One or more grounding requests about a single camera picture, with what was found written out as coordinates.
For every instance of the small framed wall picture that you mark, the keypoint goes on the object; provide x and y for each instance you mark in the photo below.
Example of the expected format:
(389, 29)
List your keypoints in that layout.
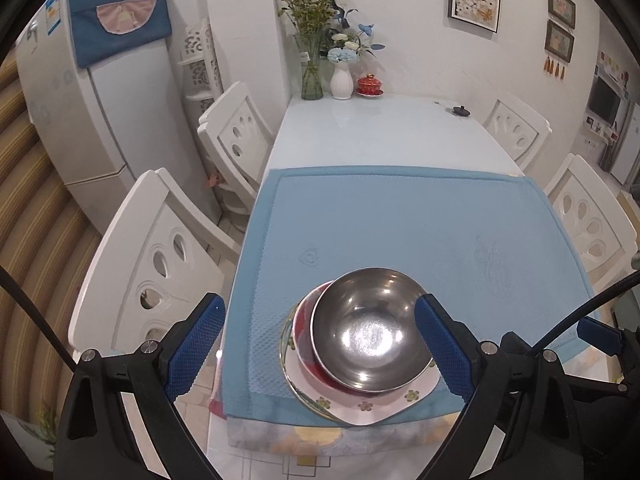
(559, 41)
(561, 6)

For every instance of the blue white refrigerator label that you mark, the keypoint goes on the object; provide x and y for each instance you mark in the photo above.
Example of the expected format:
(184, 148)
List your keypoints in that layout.
(52, 12)

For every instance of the beige striped curtain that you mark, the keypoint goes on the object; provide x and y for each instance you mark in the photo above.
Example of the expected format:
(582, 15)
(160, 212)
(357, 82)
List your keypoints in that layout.
(40, 210)

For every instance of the white ceramic vase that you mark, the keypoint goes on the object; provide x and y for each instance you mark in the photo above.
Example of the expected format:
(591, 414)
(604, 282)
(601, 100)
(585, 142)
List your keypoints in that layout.
(342, 82)

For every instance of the blue refrigerator cover cloth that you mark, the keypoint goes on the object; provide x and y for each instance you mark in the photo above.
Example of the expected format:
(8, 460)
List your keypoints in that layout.
(120, 15)

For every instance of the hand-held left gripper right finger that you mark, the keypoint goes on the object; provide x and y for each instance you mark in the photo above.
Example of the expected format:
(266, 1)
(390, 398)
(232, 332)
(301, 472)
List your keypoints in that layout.
(442, 350)

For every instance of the television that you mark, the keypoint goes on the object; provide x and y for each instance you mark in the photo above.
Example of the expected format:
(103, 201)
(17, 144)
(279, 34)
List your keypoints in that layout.
(605, 100)

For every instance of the yellow green flower bouquet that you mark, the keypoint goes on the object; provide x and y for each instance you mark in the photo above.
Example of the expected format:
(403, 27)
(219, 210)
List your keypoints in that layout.
(307, 5)

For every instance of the printed tablecloth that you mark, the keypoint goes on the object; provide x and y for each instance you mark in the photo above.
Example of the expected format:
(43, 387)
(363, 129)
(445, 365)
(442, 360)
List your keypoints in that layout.
(310, 440)

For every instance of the white dining chair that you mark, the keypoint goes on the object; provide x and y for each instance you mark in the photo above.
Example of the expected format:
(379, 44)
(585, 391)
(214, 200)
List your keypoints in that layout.
(235, 130)
(150, 240)
(590, 215)
(517, 127)

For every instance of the red steel bowl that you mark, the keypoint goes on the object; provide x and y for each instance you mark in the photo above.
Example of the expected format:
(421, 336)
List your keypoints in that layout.
(370, 330)

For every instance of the white refrigerator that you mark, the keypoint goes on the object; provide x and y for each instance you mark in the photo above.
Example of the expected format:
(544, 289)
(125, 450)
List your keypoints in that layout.
(100, 125)

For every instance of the pink ceramic bowl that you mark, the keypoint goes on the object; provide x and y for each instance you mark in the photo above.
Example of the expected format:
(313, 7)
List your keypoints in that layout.
(302, 345)

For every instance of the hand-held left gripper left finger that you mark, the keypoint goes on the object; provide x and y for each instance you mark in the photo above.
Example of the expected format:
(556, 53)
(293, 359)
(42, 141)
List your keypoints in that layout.
(197, 350)

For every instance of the white carved corner shelf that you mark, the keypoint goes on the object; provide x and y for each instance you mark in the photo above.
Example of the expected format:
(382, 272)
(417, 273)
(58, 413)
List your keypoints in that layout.
(200, 65)

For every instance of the hanging orange tassels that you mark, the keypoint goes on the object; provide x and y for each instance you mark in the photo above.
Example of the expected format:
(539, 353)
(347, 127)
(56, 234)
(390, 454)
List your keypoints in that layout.
(555, 66)

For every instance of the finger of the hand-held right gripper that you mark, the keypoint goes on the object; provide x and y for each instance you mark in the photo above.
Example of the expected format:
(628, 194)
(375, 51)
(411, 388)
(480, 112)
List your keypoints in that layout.
(600, 337)
(520, 344)

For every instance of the small black lid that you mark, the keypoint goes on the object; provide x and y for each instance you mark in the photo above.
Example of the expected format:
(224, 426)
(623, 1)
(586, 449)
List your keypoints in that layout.
(460, 110)

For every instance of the glass vase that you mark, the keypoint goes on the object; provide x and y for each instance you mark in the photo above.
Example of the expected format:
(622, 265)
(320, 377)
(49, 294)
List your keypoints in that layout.
(310, 70)

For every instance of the square floral plate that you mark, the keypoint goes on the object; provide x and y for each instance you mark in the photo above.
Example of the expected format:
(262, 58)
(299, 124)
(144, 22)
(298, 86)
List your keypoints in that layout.
(360, 402)
(287, 365)

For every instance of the green potted plant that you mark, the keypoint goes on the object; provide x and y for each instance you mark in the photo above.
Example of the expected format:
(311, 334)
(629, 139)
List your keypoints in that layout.
(47, 420)

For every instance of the small pink object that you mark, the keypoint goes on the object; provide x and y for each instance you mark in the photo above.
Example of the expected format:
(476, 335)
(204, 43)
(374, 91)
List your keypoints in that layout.
(215, 180)

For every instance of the red lidded tea cup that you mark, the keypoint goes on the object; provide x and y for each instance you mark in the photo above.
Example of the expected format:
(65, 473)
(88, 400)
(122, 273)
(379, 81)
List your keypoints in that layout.
(370, 85)

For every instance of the blue white flower bouquet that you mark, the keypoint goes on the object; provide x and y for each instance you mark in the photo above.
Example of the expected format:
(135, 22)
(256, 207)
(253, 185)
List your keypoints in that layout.
(350, 42)

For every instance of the light blue table mat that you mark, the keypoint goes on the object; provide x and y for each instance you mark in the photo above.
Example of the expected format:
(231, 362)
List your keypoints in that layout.
(400, 220)

